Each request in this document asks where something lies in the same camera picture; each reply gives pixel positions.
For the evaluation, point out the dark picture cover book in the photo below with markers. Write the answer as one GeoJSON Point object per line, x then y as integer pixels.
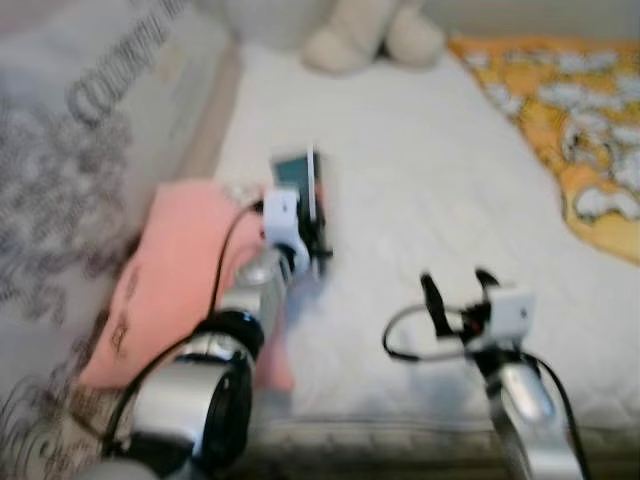
{"type": "Point", "coordinates": [295, 175]}

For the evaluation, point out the pink fluffy pillow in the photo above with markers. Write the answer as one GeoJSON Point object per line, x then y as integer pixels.
{"type": "Point", "coordinates": [170, 270]}

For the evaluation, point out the yellow cartoon print blanket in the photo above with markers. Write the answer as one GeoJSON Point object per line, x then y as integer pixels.
{"type": "Point", "coordinates": [590, 100]}

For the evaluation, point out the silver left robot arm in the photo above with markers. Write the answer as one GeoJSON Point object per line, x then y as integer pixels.
{"type": "Point", "coordinates": [190, 400]}

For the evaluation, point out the white quilted mattress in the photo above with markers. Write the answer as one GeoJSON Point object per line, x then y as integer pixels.
{"type": "Point", "coordinates": [430, 200]}

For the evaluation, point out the cream plush toy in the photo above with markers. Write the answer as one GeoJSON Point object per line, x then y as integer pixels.
{"type": "Point", "coordinates": [350, 40]}

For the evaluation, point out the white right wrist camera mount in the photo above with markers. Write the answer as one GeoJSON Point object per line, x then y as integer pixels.
{"type": "Point", "coordinates": [512, 313]}

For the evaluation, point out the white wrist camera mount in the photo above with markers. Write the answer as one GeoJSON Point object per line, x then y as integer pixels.
{"type": "Point", "coordinates": [512, 313]}
{"type": "Point", "coordinates": [280, 215]}

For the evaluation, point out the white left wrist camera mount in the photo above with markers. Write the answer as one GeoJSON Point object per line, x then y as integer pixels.
{"type": "Point", "coordinates": [280, 215]}

